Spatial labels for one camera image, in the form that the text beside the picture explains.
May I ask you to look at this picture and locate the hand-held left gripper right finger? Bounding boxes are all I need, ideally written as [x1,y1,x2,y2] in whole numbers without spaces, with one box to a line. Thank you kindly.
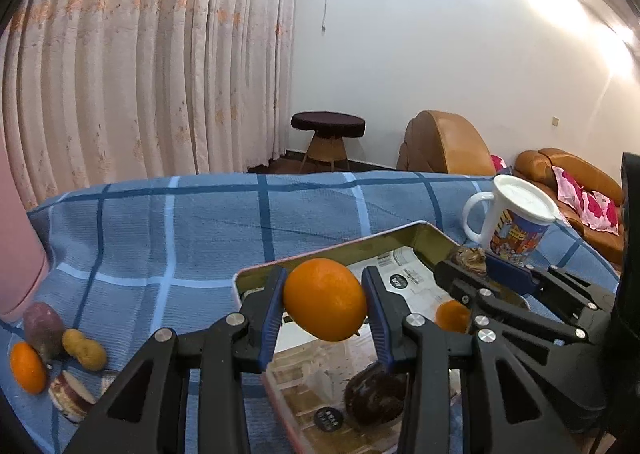
[361,265,573,454]

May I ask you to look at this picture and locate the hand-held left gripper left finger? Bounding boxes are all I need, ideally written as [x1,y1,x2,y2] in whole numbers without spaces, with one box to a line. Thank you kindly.
[62,266,288,454]

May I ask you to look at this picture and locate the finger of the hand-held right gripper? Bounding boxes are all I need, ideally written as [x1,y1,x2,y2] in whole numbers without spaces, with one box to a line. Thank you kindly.
[434,261,591,350]
[487,254,617,330]

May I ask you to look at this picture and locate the orange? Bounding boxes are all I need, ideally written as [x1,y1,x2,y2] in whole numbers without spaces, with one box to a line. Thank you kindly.
[282,258,368,342]
[10,341,49,396]
[435,300,472,334]

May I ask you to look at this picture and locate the pink metal tin box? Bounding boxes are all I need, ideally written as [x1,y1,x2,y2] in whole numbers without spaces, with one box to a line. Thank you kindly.
[232,220,533,454]

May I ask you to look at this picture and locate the dark purple round fruit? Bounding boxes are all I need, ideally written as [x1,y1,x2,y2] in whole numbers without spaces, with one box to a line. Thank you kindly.
[344,363,407,431]

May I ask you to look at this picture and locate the whole purple sweet potato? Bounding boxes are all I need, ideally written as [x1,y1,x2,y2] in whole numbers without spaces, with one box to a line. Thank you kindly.
[22,302,66,365]

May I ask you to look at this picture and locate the white printed mug with lid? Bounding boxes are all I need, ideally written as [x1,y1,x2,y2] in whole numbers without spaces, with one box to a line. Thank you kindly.
[462,174,562,267]

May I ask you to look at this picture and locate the white printed paper sheet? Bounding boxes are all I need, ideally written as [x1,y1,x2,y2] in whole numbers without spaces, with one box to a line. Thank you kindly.
[345,246,451,315]

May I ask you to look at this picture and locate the pink flowered pillow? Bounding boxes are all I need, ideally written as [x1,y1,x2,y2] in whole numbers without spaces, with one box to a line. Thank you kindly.
[552,165,584,207]
[580,190,621,235]

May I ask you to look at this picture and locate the brown leather sofa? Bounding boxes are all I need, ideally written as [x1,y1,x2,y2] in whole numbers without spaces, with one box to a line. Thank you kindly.
[515,148,626,265]

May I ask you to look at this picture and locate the blue checked blanket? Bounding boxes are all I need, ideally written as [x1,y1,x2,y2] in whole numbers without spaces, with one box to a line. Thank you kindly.
[0,171,626,454]

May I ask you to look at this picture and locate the brown leather armchair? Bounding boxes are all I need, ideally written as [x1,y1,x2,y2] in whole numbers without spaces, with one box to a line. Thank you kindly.
[397,110,496,176]

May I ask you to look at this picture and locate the small yellow potato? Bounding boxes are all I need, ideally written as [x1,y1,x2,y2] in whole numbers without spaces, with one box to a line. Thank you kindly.
[61,329,108,371]

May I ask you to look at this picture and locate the round dark wicker stool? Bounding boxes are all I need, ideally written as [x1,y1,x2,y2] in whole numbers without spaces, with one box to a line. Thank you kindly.
[291,111,366,172]

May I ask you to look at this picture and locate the pink furniture piece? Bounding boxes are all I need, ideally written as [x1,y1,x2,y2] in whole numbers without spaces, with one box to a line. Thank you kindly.
[0,124,51,322]

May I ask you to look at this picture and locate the beige flowered curtain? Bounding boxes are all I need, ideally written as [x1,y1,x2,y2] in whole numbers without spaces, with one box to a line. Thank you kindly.
[0,0,298,212]

